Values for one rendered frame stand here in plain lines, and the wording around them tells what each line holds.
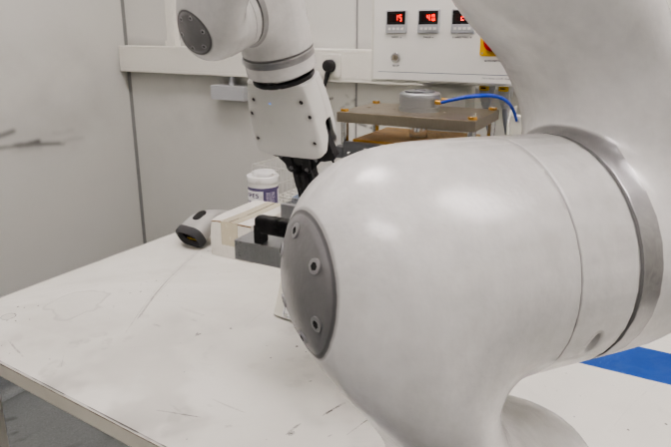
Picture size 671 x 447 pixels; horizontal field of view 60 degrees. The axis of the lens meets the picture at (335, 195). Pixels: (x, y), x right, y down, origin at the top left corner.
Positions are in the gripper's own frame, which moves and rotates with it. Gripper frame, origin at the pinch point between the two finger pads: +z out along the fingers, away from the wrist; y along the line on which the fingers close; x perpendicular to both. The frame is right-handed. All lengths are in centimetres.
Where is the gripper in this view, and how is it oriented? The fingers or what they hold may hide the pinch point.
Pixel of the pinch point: (307, 180)
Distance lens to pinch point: 77.9
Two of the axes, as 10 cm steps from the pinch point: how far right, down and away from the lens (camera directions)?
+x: 4.4, -5.6, 7.0
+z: 1.6, 8.2, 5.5
